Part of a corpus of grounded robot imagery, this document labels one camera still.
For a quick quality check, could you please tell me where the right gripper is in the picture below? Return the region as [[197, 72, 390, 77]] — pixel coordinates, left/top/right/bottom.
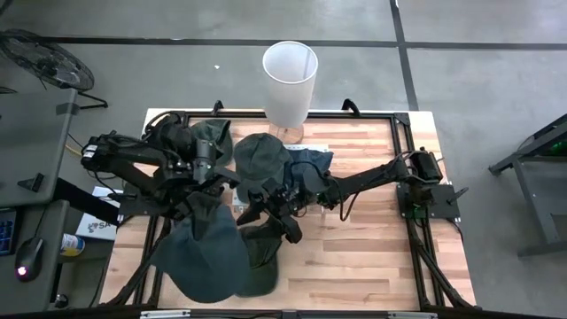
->
[[237, 176, 311, 245]]

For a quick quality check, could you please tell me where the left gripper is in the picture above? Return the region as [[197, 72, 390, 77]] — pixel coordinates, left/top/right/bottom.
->
[[166, 166, 243, 222]]

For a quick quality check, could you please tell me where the green denim baseball cap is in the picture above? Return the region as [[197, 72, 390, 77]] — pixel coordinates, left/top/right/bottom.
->
[[190, 118, 235, 168], [237, 223, 285, 299], [233, 132, 294, 206]]

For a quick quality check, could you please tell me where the blue denim baseball cap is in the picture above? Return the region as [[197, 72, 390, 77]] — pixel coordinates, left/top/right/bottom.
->
[[283, 148, 335, 190], [149, 192, 252, 305]]

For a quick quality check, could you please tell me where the white printed cardboard box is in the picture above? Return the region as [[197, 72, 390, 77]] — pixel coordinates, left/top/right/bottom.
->
[[74, 185, 120, 243]]

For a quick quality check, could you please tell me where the white lamp with wooden base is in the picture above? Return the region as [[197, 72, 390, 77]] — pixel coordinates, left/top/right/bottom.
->
[[261, 40, 319, 145]]

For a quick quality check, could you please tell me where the white and yellow can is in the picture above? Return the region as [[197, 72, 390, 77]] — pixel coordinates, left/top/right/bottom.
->
[[59, 233, 86, 258]]

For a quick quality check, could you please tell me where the black wedge stand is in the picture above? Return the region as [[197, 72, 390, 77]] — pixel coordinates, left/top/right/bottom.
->
[[17, 172, 45, 193]]

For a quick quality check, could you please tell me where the black computer mouse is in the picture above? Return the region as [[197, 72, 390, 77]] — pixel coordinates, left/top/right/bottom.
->
[[14, 237, 45, 283]]

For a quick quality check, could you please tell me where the grey desk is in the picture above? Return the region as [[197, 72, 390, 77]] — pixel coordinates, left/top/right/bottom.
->
[[0, 88, 79, 314]]

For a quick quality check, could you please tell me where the backlit keyboard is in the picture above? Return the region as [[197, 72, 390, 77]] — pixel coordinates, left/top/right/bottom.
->
[[0, 207, 19, 257]]

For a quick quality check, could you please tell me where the black floor fan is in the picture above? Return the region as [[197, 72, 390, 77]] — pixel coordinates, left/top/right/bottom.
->
[[0, 28, 109, 110]]

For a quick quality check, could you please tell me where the black metal side table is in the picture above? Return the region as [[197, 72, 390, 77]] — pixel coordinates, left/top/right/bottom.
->
[[488, 113, 567, 258]]

